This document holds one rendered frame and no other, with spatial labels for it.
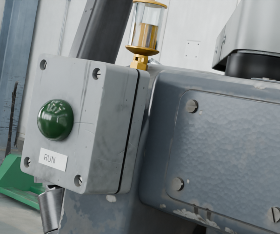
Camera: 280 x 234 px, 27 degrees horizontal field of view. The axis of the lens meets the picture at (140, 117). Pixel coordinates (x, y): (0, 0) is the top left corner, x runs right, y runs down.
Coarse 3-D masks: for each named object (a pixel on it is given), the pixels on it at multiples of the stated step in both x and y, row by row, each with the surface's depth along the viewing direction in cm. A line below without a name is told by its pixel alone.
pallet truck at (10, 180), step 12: (12, 96) 606; (12, 108) 608; (12, 120) 609; (12, 156) 604; (0, 168) 596; (12, 168) 594; (0, 180) 582; (12, 180) 593; (24, 180) 604; (0, 192) 579; (12, 192) 566; (24, 192) 575; (36, 192) 601; (36, 204) 540
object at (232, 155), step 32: (160, 96) 42; (192, 96) 40; (224, 96) 38; (256, 96) 37; (160, 128) 42; (192, 128) 39; (224, 128) 38; (256, 128) 36; (160, 160) 41; (192, 160) 39; (224, 160) 38; (256, 160) 36; (64, 192) 47; (128, 192) 42; (160, 192) 41; (192, 192) 39; (224, 192) 37; (256, 192) 36; (64, 224) 47; (96, 224) 44; (128, 224) 43; (160, 224) 45; (192, 224) 48; (224, 224) 38; (256, 224) 36
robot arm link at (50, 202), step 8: (48, 192) 71; (56, 192) 71; (40, 200) 71; (48, 200) 71; (56, 200) 70; (40, 208) 72; (48, 208) 70; (56, 208) 70; (48, 216) 70; (56, 216) 70; (48, 224) 70; (56, 224) 70; (48, 232) 71
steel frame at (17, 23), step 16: (16, 0) 900; (32, 0) 881; (16, 16) 896; (32, 16) 886; (0, 32) 896; (16, 32) 870; (32, 32) 890; (0, 48) 901; (16, 48) 874; (0, 64) 905; (16, 64) 879; (0, 80) 910; (16, 80) 884; (0, 96) 908; (16, 96) 889; (0, 112) 905; (16, 112) 893; (0, 128) 877; (16, 128) 898; (0, 144) 882; (16, 144) 904
